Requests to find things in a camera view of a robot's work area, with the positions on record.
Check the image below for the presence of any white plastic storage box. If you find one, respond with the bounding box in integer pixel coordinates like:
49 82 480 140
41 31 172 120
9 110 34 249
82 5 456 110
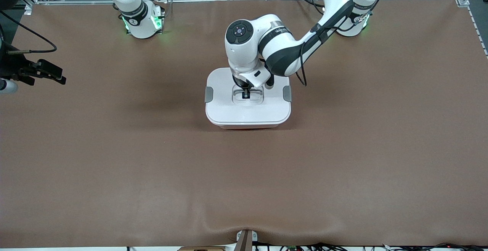
218 123 281 130

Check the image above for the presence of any brown table mat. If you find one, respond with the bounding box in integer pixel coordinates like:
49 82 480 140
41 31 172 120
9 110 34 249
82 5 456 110
0 0 488 248

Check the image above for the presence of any metal table clamp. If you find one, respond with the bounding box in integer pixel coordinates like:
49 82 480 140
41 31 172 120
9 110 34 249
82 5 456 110
236 229 258 251

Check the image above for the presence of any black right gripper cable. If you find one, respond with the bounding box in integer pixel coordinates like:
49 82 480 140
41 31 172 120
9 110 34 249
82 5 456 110
0 11 58 55

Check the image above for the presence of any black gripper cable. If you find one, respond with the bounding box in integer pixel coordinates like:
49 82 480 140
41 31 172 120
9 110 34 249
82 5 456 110
295 0 382 87
0 11 58 55

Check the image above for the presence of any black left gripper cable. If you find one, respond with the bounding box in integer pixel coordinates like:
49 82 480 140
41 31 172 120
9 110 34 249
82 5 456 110
295 0 382 87

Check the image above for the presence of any metal arm base bracket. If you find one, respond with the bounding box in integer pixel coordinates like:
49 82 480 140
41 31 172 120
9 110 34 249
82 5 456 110
152 0 167 34

